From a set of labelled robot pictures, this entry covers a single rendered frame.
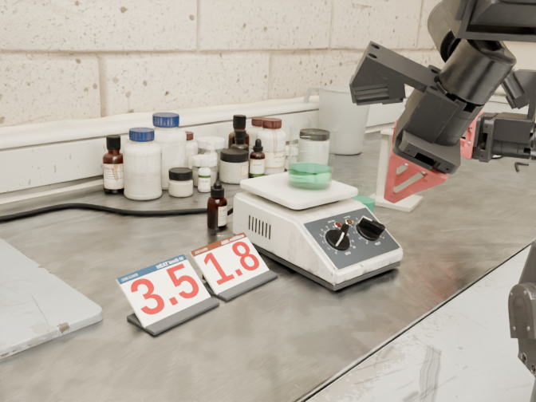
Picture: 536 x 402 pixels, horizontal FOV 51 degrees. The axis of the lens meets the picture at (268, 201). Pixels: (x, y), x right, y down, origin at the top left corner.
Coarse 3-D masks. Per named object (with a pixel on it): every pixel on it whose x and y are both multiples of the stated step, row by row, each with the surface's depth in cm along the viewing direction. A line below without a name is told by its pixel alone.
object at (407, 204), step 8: (384, 136) 97; (384, 144) 97; (384, 152) 98; (384, 160) 98; (384, 168) 99; (384, 176) 99; (376, 200) 97; (384, 200) 98; (400, 200) 98; (408, 200) 98; (416, 200) 99; (392, 208) 96; (400, 208) 95; (408, 208) 95
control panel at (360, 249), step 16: (304, 224) 68; (320, 224) 69; (352, 224) 71; (320, 240) 67; (352, 240) 69; (368, 240) 70; (384, 240) 72; (336, 256) 66; (352, 256) 67; (368, 256) 68
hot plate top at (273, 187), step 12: (252, 180) 77; (264, 180) 77; (276, 180) 77; (252, 192) 74; (264, 192) 72; (276, 192) 72; (288, 192) 72; (300, 192) 73; (324, 192) 73; (336, 192) 73; (348, 192) 74; (288, 204) 69; (300, 204) 68; (312, 204) 70
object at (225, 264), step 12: (240, 240) 70; (216, 252) 66; (228, 252) 67; (240, 252) 69; (252, 252) 70; (204, 264) 64; (216, 264) 65; (228, 264) 66; (240, 264) 67; (252, 264) 68; (216, 276) 64; (228, 276) 65; (240, 276) 66
